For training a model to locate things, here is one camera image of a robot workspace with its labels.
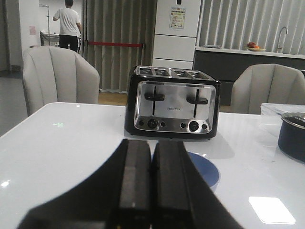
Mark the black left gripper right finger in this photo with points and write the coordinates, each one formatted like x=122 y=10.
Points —
x=181 y=197

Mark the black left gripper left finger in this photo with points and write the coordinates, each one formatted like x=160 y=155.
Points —
x=116 y=196

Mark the blue bowl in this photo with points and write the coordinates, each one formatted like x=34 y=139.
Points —
x=207 y=170

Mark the black chrome four-slot toaster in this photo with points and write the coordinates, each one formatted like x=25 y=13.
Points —
x=172 y=103

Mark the clear plastic storage box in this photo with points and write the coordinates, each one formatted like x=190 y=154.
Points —
x=278 y=109

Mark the dark blue saucepan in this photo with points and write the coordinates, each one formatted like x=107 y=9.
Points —
x=292 y=141

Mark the beige armchair left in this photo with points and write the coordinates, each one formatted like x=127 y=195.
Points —
x=53 y=74

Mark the beige armchair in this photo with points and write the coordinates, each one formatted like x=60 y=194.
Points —
x=53 y=74
x=267 y=83

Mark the glass pot lid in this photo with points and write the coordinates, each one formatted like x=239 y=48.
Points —
x=296 y=119

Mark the dark kitchen counter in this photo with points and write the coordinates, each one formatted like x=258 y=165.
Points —
x=226 y=65

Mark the beige armchair right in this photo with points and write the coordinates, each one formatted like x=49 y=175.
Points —
x=267 y=83

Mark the red barrier belt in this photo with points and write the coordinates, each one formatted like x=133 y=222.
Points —
x=116 y=44

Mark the grey curtain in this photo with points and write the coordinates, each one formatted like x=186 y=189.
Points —
x=119 y=21

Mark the fruit bowl on counter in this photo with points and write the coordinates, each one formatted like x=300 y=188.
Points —
x=252 y=46

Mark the person in white shirt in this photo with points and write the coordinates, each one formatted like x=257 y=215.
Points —
x=70 y=26

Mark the white refrigerator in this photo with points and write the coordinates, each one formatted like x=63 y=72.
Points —
x=175 y=34

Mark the chrome kitchen faucet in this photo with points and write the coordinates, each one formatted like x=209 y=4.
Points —
x=280 y=41

